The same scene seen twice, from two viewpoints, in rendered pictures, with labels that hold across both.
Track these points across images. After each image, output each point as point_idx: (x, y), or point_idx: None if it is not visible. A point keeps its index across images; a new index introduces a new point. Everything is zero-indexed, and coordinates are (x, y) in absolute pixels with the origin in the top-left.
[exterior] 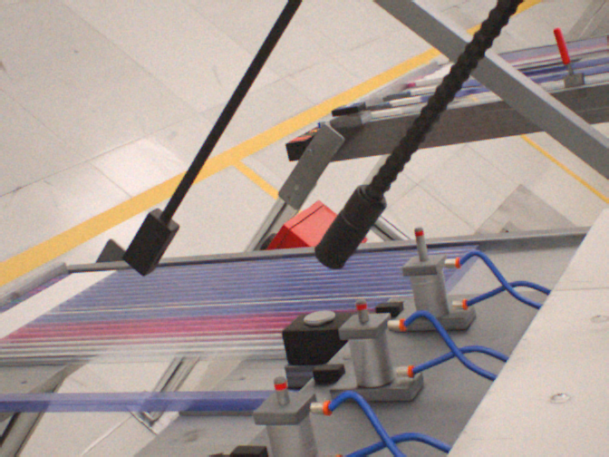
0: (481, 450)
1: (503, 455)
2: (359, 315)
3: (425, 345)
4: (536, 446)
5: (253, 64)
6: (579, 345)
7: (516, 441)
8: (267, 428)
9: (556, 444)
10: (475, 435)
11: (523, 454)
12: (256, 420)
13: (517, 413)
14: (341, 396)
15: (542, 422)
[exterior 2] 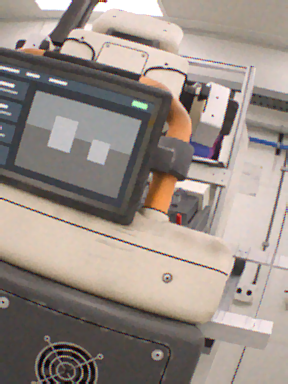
0: (185, 187)
1: (187, 186)
2: (149, 185)
3: None
4: (186, 184)
5: None
6: None
7: (184, 185)
8: (178, 196)
9: (186, 183)
10: (181, 187)
11: (188, 185)
12: (179, 195)
13: (176, 184)
14: (179, 188)
15: (180, 183)
